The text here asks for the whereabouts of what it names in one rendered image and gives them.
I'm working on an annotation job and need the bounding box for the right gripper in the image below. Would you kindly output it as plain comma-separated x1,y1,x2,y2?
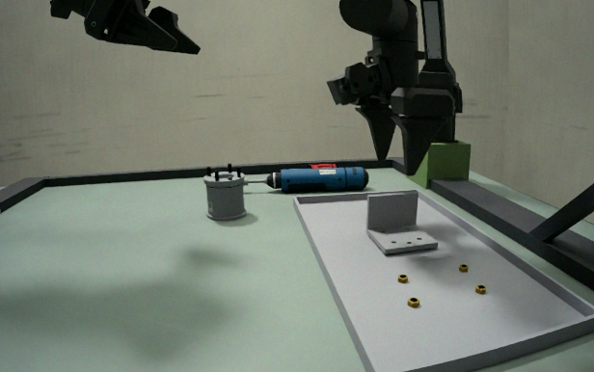
351,40,454,176

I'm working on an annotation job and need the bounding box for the blue cordless screwdriver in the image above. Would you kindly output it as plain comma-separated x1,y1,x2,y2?
264,168,369,192

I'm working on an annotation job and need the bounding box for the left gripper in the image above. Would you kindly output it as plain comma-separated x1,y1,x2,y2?
83,0,201,55

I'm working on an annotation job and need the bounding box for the white metal bracket with holes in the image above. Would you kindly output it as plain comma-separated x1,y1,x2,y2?
366,192,438,254

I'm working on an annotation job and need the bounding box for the grey cylinder with black studs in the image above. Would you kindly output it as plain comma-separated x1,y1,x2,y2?
203,164,247,221

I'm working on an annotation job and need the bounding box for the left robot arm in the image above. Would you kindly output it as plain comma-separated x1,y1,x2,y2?
50,0,85,19

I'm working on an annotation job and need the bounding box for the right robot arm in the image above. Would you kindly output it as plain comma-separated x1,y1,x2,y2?
326,0,463,143

